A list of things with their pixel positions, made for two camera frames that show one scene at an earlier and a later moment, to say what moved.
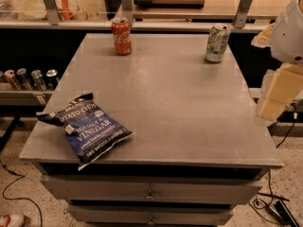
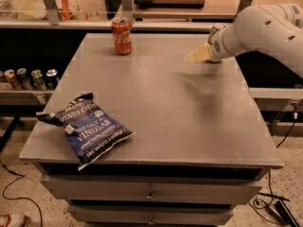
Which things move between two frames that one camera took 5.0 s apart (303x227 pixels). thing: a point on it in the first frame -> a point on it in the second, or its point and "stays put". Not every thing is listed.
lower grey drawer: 151,215 stays put
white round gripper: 290,37 -> 216,45
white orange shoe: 12,220 stays put
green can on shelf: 38,80 stays put
